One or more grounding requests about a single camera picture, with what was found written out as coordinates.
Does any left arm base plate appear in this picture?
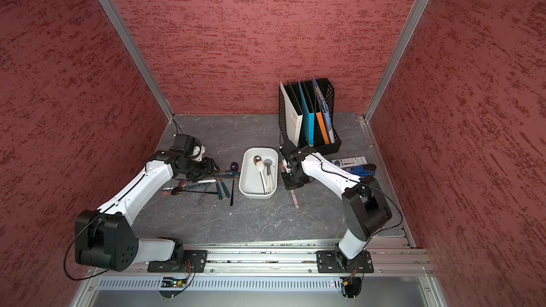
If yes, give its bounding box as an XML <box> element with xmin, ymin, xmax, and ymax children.
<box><xmin>147</xmin><ymin>250</ymin><xmax>208</xmax><ymax>274</ymax></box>

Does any orange folder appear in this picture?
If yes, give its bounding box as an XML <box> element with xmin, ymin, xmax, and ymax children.
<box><xmin>316</xmin><ymin>112</ymin><xmax>330</xmax><ymax>144</ymax></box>

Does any white folder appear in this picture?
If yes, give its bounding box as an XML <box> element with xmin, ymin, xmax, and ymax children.
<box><xmin>280</xmin><ymin>82</ymin><xmax>303</xmax><ymax>146</ymax></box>

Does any aluminium front rail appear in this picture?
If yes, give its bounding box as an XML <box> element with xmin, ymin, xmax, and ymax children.
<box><xmin>87</xmin><ymin>244</ymin><xmax>434</xmax><ymax>277</ymax></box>

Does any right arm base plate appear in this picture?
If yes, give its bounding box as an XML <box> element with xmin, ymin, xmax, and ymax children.
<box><xmin>316</xmin><ymin>250</ymin><xmax>374</xmax><ymax>274</ymax></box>

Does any black mesh file holder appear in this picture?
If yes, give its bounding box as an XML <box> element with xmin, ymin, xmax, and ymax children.
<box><xmin>278</xmin><ymin>78</ymin><xmax>341</xmax><ymax>155</ymax></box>

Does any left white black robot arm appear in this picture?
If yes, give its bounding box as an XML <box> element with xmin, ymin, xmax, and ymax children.
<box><xmin>73</xmin><ymin>151</ymin><xmax>219</xmax><ymax>271</ymax></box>

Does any blue white flat box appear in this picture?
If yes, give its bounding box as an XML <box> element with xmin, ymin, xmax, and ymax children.
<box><xmin>331</xmin><ymin>156</ymin><xmax>368</xmax><ymax>168</ymax></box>

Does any copper rose gold spoon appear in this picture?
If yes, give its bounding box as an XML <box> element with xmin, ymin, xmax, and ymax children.
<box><xmin>161</xmin><ymin>186</ymin><xmax>199</xmax><ymax>196</ymax></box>

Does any white rectangular storage box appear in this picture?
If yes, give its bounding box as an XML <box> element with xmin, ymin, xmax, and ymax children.
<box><xmin>239</xmin><ymin>147</ymin><xmax>279</xmax><ymax>200</ymax></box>

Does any aluminium corner post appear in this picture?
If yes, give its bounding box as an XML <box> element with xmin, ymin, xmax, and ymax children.
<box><xmin>363</xmin><ymin>0</ymin><xmax>429</xmax><ymax>124</ymax></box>
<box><xmin>98</xmin><ymin>0</ymin><xmax>174</xmax><ymax>122</ymax></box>

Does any steel spoon white handle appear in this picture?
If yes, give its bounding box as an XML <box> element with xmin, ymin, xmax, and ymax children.
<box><xmin>264</xmin><ymin>159</ymin><xmax>273</xmax><ymax>194</ymax></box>

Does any ornate silver spoon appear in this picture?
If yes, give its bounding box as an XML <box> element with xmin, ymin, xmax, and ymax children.
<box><xmin>198</xmin><ymin>186</ymin><xmax>208</xmax><ymax>206</ymax></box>

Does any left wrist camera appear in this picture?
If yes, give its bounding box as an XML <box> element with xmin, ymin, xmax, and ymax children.
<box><xmin>169</xmin><ymin>134</ymin><xmax>206</xmax><ymax>162</ymax></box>

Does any left aluminium corner post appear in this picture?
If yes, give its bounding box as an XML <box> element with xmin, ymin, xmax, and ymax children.
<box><xmin>98</xmin><ymin>0</ymin><xmax>174</xmax><ymax>122</ymax></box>

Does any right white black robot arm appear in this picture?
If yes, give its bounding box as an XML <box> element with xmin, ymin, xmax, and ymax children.
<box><xmin>280</xmin><ymin>142</ymin><xmax>392</xmax><ymax>262</ymax></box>

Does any blue folder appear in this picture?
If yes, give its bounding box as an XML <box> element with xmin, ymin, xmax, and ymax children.
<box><xmin>312</xmin><ymin>78</ymin><xmax>335</xmax><ymax>144</ymax></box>

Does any pink handled rainbow spoon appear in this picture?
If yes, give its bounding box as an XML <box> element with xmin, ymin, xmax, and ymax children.
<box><xmin>290</xmin><ymin>189</ymin><xmax>299</xmax><ymax>209</ymax></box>

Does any teal folder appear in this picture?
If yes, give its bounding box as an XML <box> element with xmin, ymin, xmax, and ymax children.
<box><xmin>298</xmin><ymin>81</ymin><xmax>314</xmax><ymax>146</ymax></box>

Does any right aluminium corner post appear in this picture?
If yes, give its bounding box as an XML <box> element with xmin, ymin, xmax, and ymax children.
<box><xmin>363</xmin><ymin>0</ymin><xmax>429</xmax><ymax>124</ymax></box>

